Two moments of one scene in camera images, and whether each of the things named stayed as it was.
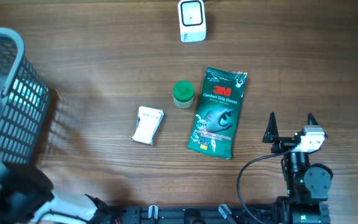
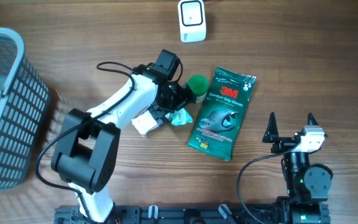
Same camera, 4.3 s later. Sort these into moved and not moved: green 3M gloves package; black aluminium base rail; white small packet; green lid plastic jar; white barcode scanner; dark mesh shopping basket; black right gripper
Moved: white small packet; green 3M gloves package; green lid plastic jar
Not moved: white barcode scanner; black right gripper; black aluminium base rail; dark mesh shopping basket
